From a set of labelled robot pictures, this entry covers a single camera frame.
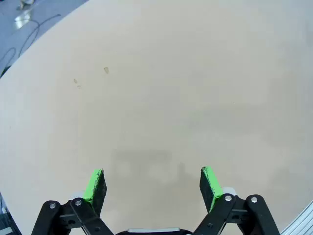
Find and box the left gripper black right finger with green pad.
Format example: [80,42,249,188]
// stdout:
[193,165,281,235]

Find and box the aluminium profile rail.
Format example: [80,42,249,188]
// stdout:
[278,198,313,235]

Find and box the black floor cable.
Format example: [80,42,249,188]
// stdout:
[0,13,62,77]

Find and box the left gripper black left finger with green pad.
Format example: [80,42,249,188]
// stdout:
[31,168,115,235]

